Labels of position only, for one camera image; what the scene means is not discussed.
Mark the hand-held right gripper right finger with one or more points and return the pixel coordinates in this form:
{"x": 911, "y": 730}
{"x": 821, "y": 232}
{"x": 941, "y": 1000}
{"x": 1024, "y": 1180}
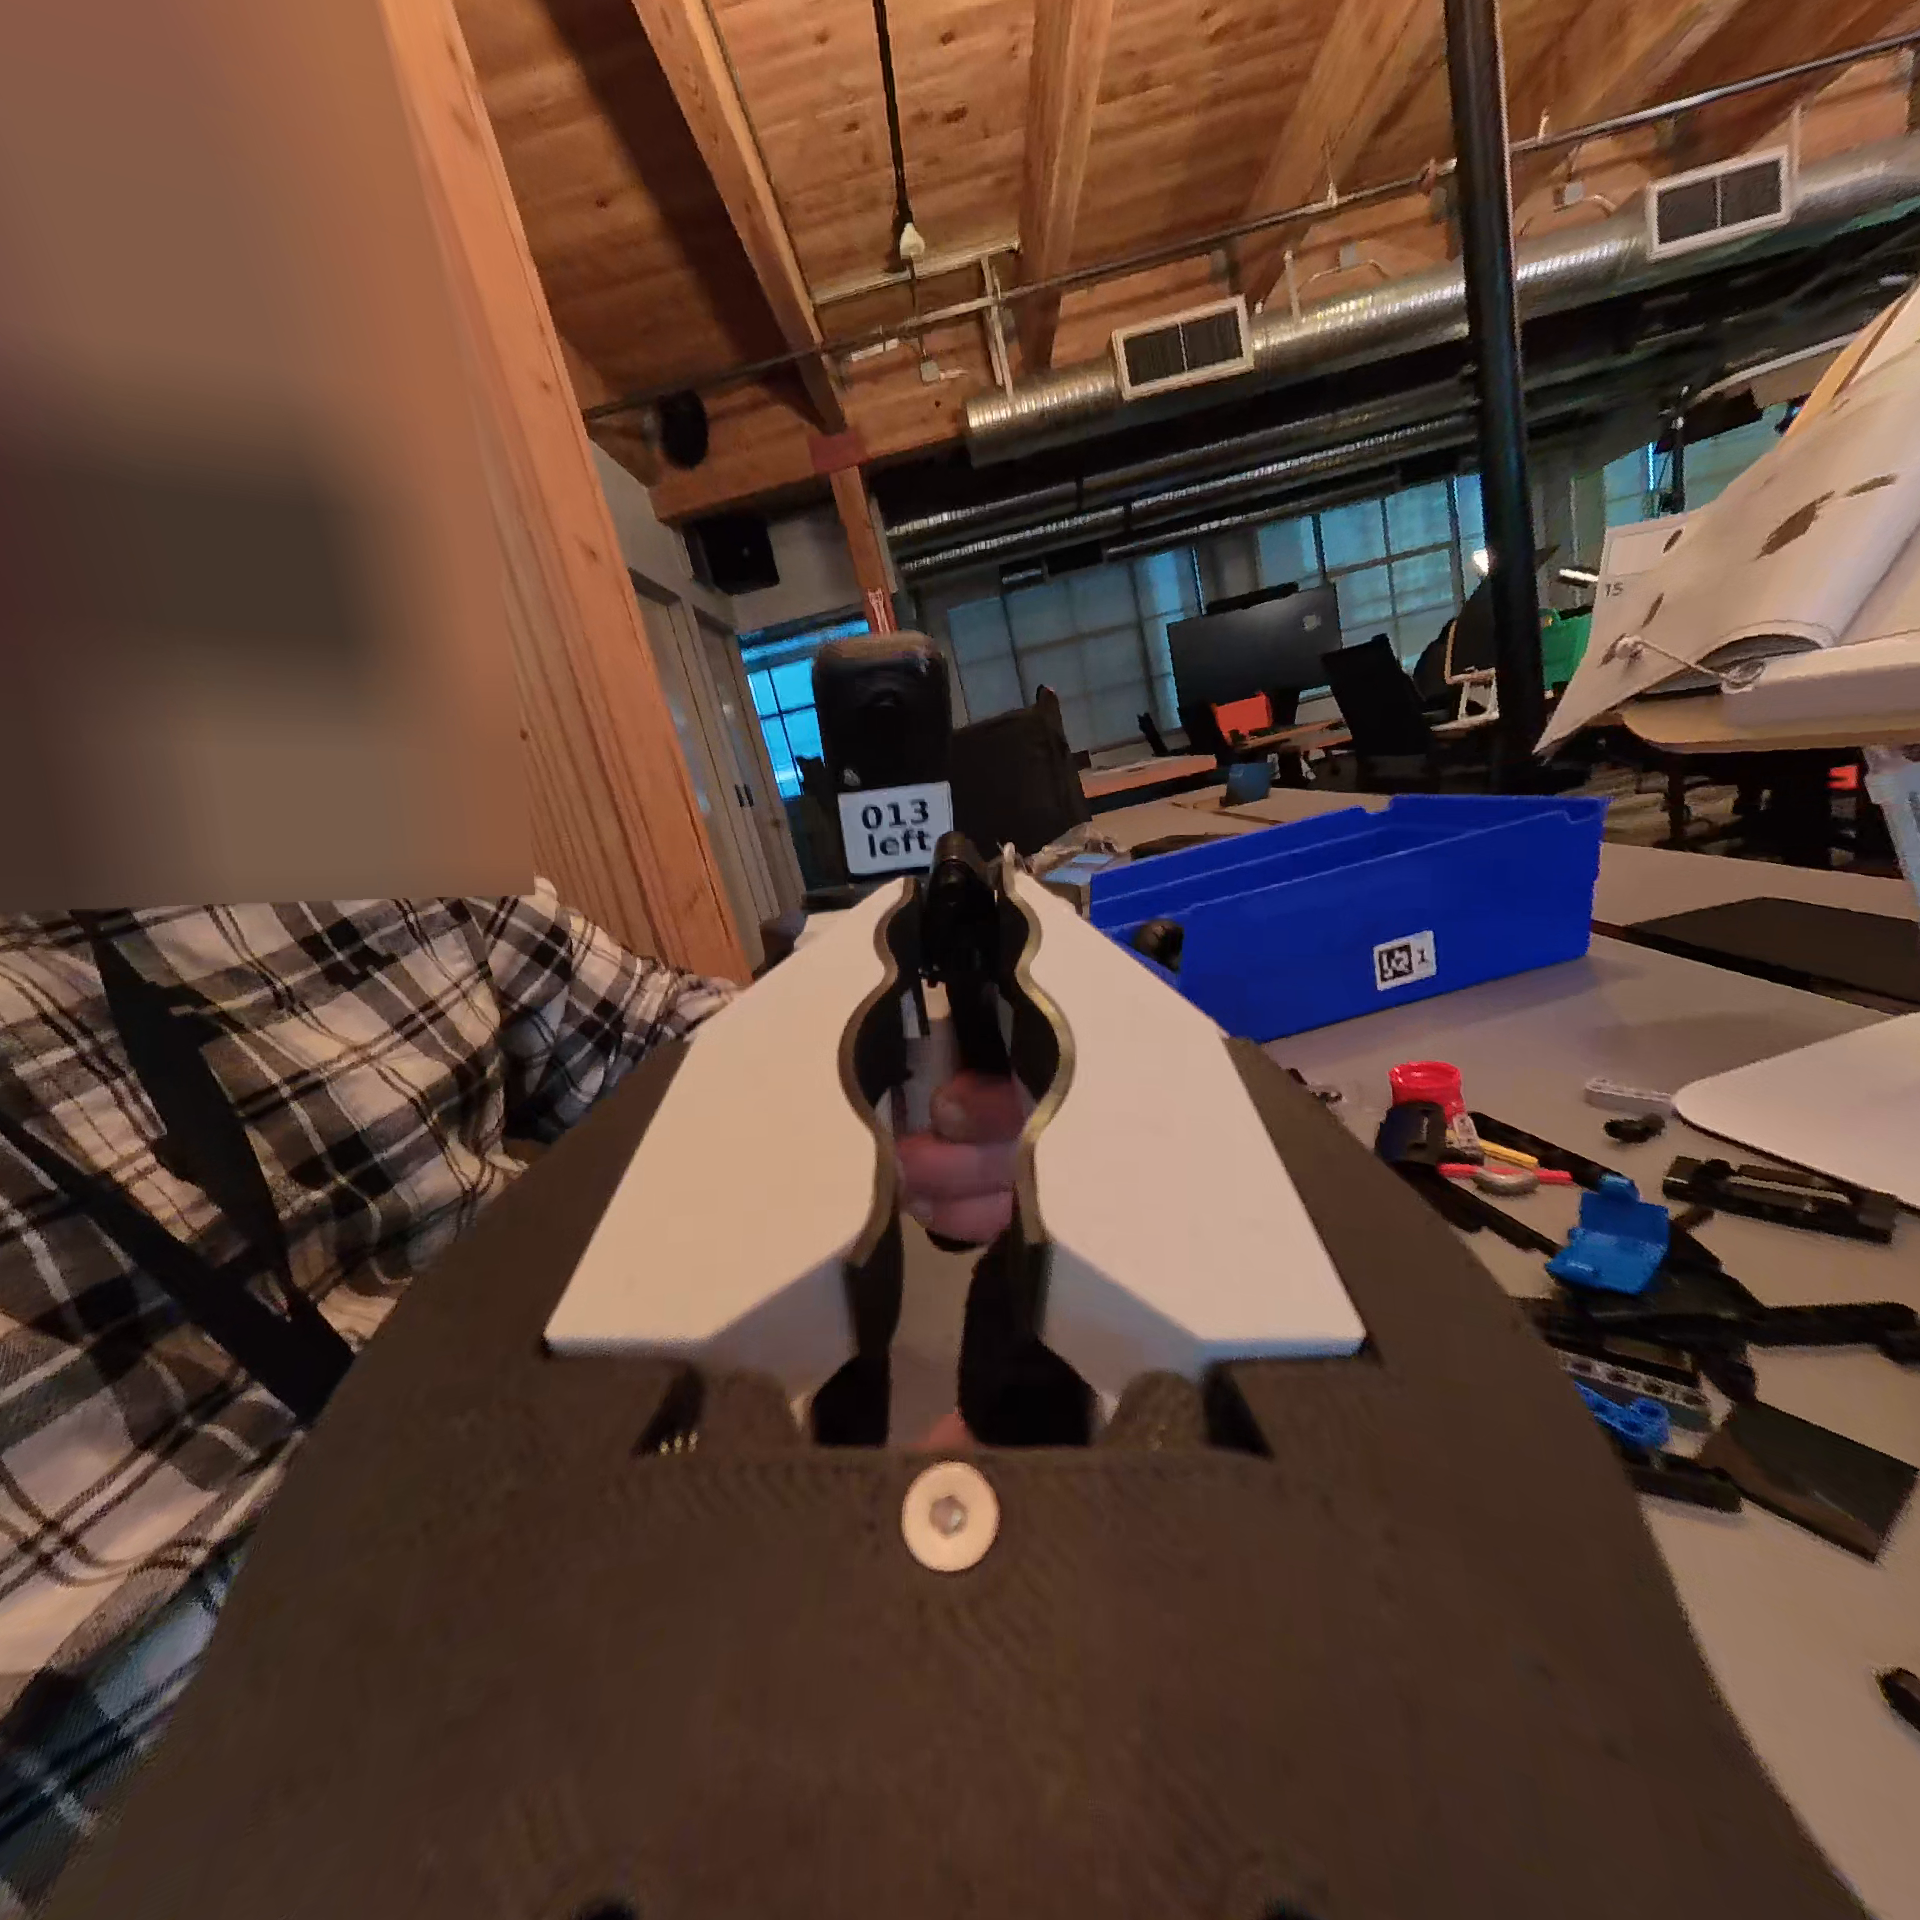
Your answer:
{"x": 1184, "y": 1201}

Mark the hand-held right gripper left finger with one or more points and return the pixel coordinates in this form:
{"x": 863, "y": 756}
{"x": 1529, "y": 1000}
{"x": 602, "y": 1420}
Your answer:
{"x": 721, "y": 1201}

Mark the black connector assembly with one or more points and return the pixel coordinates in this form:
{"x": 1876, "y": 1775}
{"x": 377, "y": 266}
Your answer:
{"x": 961, "y": 931}

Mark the building instruction booklet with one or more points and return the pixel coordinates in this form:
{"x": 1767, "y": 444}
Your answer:
{"x": 1723, "y": 569}

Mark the grey desk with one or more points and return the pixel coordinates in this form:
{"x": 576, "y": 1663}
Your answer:
{"x": 1499, "y": 1019}

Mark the person's left hand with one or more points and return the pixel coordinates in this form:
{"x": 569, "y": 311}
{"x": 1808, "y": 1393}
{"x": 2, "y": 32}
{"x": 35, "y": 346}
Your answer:
{"x": 961, "y": 1155}

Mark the blue lit window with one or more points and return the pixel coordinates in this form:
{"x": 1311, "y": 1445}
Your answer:
{"x": 780, "y": 704}

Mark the black office chair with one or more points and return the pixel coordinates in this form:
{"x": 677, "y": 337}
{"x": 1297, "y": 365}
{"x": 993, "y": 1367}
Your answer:
{"x": 1019, "y": 756}

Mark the black curved panel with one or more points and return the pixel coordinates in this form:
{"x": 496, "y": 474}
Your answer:
{"x": 1411, "y": 1131}

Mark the black rubber tire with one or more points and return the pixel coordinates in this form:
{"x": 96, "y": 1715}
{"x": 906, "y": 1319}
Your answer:
{"x": 1155, "y": 941}

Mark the red wheel rim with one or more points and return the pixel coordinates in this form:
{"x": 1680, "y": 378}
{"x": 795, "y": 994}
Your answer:
{"x": 1424, "y": 1080}

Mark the long black beam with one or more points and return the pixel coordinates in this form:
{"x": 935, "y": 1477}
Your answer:
{"x": 1484, "y": 1213}

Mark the silver curved pipe piece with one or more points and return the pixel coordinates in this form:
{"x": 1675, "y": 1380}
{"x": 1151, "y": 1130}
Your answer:
{"x": 1499, "y": 1180}

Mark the blue bin with square tag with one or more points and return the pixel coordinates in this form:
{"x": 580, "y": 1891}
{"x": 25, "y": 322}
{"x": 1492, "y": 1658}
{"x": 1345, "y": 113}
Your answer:
{"x": 1349, "y": 901}

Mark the orange chair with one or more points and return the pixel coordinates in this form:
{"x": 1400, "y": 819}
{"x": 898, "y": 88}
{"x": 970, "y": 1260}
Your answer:
{"x": 1236, "y": 713}

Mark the red axle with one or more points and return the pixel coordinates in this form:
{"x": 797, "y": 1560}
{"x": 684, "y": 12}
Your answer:
{"x": 1552, "y": 1178}

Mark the thin black beam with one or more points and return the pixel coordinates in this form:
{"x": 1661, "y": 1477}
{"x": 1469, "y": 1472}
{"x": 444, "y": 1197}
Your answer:
{"x": 1560, "y": 1148}

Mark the black monitor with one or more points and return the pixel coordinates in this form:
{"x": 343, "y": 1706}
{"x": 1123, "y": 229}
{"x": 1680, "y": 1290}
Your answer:
{"x": 1253, "y": 651}

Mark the blue folded panel piece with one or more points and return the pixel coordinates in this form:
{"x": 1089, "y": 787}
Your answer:
{"x": 1604, "y": 1244}

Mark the small pale grey beam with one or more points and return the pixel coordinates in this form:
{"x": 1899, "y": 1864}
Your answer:
{"x": 1628, "y": 1093}

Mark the small black pin connector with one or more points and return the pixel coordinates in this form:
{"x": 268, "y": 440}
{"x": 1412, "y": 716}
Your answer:
{"x": 1634, "y": 1125}

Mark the white ceiling vent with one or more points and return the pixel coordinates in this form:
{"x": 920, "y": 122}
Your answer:
{"x": 1180, "y": 348}
{"x": 1716, "y": 201}

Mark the long grey beam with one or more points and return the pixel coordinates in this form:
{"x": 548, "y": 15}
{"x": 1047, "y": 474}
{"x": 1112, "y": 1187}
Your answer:
{"x": 1634, "y": 1372}

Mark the blue bent short beam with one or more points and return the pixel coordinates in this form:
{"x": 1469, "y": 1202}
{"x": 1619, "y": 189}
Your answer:
{"x": 1628, "y": 1420}

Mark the tall black chair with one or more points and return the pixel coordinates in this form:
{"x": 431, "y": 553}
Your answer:
{"x": 1371, "y": 704}

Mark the green screen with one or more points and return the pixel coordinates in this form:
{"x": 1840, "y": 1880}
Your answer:
{"x": 1560, "y": 651}

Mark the black square panel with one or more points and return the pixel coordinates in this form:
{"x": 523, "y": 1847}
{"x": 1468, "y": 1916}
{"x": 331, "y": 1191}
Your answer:
{"x": 1800, "y": 1477}

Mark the black floor pole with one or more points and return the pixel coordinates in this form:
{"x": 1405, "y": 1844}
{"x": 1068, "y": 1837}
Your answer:
{"x": 1492, "y": 376}

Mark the black clip piece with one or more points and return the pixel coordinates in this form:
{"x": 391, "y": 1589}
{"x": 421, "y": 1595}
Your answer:
{"x": 1901, "y": 1695}

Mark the black wall speaker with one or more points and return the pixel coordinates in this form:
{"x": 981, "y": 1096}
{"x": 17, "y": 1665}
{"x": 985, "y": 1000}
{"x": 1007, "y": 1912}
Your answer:
{"x": 735, "y": 556}

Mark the black frame piece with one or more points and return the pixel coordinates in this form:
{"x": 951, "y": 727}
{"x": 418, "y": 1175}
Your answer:
{"x": 1778, "y": 1194}

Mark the silver air duct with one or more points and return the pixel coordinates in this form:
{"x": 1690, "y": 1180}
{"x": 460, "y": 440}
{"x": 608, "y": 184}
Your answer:
{"x": 1349, "y": 322}

